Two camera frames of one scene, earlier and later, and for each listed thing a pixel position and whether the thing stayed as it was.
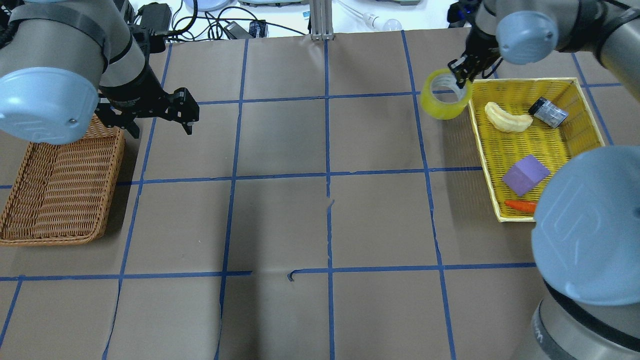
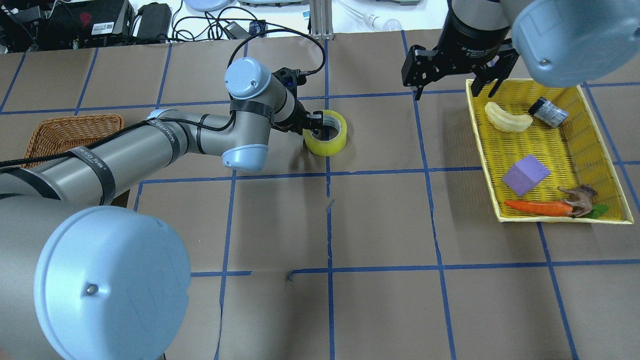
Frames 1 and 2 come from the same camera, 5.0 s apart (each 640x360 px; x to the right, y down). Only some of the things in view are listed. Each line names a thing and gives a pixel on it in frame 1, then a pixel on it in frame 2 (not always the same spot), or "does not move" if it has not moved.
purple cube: (525, 174) does not move
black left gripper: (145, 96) -> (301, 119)
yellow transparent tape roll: (443, 110) -> (331, 139)
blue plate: (209, 5) does not move
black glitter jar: (548, 112) does not move
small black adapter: (235, 31) does not move
